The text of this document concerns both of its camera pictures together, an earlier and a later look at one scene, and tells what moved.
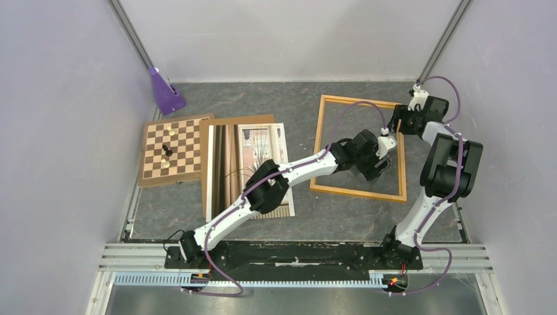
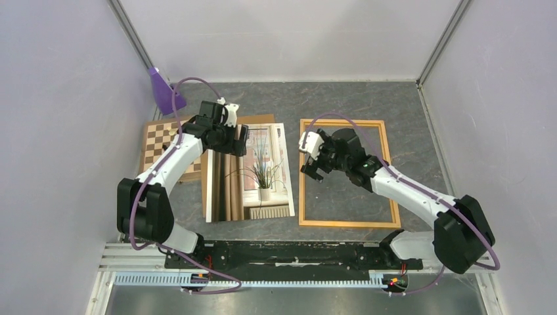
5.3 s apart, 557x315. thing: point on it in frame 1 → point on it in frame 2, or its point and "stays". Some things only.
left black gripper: [370, 172] → [234, 146]
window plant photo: [233, 154] stays
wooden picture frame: [401, 162] → [343, 122]
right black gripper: [402, 112] → [311, 170]
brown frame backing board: [204, 132] stays
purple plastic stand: [167, 101] stays
